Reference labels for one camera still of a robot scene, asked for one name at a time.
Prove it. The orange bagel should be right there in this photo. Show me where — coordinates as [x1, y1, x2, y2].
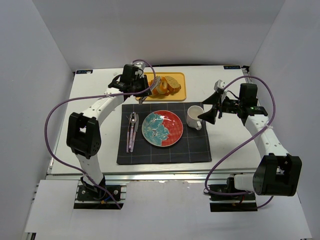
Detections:
[152, 76, 168, 96]

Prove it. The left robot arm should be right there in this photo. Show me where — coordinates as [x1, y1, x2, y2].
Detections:
[66, 60, 152, 189]

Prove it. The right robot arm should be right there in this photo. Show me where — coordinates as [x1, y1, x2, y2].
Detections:
[199, 80, 302, 197]

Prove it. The bread slice front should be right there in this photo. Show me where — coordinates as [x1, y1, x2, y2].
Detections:
[164, 88, 175, 96]

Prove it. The bread slice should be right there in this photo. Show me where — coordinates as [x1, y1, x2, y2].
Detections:
[164, 88, 175, 96]
[164, 76, 181, 93]

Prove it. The bread slice back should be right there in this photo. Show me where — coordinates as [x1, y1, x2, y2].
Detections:
[164, 76, 181, 93]

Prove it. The white mug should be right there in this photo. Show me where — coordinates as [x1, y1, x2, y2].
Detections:
[186, 105, 204, 131]

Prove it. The yellow tray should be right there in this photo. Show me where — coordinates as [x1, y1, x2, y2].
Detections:
[145, 72, 187, 102]

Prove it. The right blue corner label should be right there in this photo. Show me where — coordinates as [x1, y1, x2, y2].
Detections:
[223, 65, 241, 70]

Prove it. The blue corner label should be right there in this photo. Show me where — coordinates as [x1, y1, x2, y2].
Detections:
[75, 69, 93, 75]
[223, 65, 241, 70]

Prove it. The red and teal plate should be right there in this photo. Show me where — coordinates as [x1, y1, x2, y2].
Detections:
[141, 110, 184, 148]

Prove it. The left blue corner label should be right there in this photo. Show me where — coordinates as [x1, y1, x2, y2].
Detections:
[75, 69, 93, 75]

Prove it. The dark checked placemat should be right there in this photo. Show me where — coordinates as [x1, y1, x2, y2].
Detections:
[116, 102, 212, 165]

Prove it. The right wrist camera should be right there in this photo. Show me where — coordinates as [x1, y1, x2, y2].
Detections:
[214, 79, 227, 98]

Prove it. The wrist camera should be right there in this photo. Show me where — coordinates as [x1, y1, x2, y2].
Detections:
[214, 79, 227, 98]
[132, 61, 146, 76]

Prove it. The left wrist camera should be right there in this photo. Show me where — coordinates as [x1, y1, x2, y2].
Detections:
[132, 61, 146, 76]

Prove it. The pink handled spoon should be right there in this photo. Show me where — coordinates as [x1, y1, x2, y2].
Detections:
[128, 112, 139, 153]

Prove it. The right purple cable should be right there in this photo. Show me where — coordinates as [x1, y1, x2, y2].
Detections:
[202, 76, 277, 210]

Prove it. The pink handled knife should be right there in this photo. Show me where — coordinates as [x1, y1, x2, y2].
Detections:
[130, 112, 139, 153]

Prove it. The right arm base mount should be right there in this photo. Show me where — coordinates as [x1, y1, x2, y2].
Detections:
[209, 193, 258, 213]

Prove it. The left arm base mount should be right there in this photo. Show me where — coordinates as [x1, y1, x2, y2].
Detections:
[73, 183, 128, 210]

